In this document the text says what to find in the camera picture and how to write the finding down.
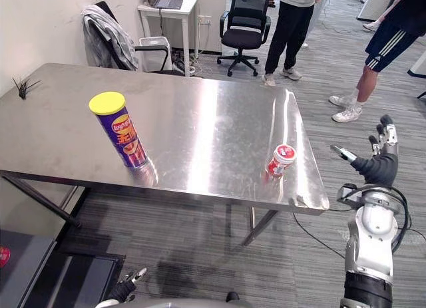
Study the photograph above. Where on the purple chips can yellow lid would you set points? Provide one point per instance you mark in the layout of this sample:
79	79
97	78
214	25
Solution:
119	130

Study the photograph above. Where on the grey jacket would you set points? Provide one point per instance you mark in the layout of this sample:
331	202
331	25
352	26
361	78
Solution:
106	38

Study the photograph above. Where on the person in black trousers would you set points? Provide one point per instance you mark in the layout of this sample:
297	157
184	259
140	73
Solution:
293	32

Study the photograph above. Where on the black mesh office chair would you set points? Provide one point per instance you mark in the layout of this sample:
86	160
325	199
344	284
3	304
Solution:
242	32

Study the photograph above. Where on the dark grey shelf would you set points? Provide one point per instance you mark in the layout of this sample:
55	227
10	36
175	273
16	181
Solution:
43	271

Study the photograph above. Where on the wall power strip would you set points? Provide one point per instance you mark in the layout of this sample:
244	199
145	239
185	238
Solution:
205	21

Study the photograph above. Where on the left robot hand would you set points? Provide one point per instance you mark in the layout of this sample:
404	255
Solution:
128	286

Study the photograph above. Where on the steel table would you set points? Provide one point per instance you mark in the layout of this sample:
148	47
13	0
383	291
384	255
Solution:
159	131

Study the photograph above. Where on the white desk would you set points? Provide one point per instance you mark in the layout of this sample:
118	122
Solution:
173	12

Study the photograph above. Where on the red round item on shelf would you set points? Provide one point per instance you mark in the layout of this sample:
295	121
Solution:
4	256

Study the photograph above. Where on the person in striped shorts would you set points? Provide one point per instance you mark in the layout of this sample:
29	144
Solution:
376	55

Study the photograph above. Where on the red white gum jar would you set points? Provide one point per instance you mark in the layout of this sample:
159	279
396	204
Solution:
281	161

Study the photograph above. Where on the black spiky plant decoration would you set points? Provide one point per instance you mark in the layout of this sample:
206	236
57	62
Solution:
24	87

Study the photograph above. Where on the black chair with grey jacket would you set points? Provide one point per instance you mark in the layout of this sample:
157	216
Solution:
146	52

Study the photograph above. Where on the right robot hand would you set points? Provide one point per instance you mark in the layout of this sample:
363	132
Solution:
379	166

